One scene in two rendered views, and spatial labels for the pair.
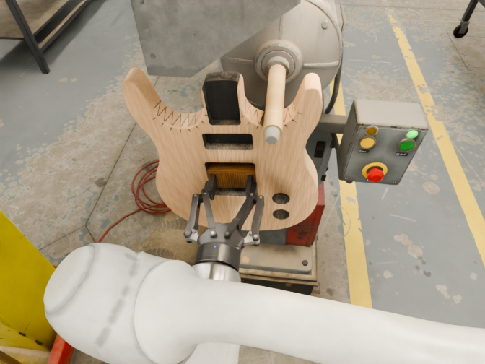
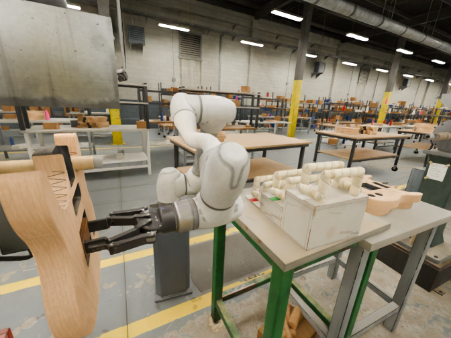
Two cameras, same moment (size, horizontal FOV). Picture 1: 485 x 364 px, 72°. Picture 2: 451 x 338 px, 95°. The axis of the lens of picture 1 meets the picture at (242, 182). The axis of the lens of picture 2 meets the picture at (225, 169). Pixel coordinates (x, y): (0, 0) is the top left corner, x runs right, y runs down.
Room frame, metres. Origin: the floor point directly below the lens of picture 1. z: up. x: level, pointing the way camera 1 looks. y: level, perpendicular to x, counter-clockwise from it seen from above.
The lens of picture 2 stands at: (0.41, 0.54, 1.40)
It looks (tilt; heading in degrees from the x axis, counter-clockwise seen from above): 17 degrees down; 236
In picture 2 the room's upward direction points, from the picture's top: 3 degrees clockwise
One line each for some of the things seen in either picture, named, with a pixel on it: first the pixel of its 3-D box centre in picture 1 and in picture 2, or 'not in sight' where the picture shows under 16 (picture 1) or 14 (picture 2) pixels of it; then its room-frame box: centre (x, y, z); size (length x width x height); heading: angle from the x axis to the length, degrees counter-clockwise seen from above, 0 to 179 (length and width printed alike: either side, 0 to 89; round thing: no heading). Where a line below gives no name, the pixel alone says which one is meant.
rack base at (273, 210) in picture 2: not in sight; (294, 204); (-0.34, 0.01, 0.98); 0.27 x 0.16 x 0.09; 171
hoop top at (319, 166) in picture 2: not in sight; (324, 165); (-0.32, 0.12, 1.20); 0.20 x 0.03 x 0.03; 170
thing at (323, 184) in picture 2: not in sight; (323, 188); (-0.22, 0.19, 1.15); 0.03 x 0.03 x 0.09
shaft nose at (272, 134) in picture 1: (271, 136); (98, 161); (0.40, -0.05, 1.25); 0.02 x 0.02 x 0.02; 84
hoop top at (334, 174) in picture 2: not in sight; (343, 172); (-0.30, 0.21, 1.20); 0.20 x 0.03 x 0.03; 170
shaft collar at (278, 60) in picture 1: (277, 68); not in sight; (0.60, -0.07, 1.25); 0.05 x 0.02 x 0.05; 84
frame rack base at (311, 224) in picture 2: not in sight; (322, 212); (-0.31, 0.16, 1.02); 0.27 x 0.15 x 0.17; 171
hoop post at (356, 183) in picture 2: not in sight; (356, 183); (-0.39, 0.22, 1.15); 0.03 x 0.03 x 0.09
